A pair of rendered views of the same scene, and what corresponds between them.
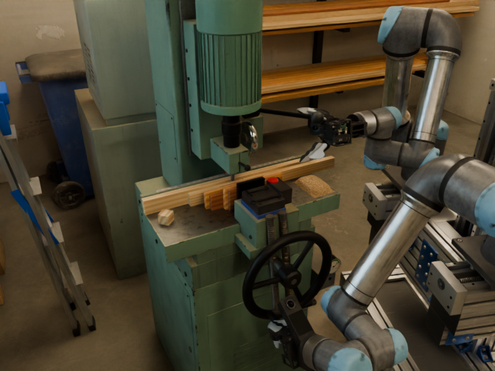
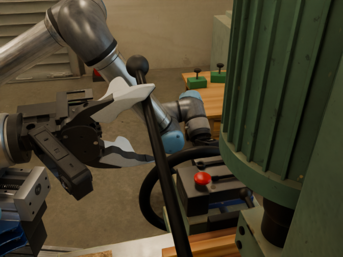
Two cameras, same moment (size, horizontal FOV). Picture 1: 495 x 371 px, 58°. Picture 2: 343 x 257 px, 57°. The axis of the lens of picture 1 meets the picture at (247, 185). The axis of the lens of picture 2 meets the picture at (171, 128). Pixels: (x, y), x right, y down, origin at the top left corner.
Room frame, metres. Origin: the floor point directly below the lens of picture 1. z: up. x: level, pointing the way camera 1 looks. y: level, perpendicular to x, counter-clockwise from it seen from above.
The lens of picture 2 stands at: (1.54, -0.02, 1.40)
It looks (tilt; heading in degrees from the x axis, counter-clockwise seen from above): 33 degrees down; 195
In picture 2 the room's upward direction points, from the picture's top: straight up
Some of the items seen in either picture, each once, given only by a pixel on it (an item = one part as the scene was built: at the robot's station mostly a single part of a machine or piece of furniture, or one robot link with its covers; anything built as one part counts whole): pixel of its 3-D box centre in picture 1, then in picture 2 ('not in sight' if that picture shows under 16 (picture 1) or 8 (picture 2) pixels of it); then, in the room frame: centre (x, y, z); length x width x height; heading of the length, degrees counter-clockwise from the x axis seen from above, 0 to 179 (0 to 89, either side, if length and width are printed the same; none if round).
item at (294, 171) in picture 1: (266, 179); not in sight; (1.31, -0.06, 0.92); 0.55 x 0.02 x 0.04; 119
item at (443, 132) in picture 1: (427, 136); not in sight; (1.52, -0.66, 0.98); 0.13 x 0.12 x 0.14; 64
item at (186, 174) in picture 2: (268, 196); (212, 179); (1.09, -0.06, 0.99); 0.13 x 0.11 x 0.06; 119
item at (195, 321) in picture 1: (221, 296); not in sight; (1.35, 0.11, 0.36); 0.58 x 0.45 x 0.71; 29
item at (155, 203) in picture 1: (233, 183); not in sight; (1.27, 0.05, 0.93); 0.60 x 0.02 x 0.05; 119
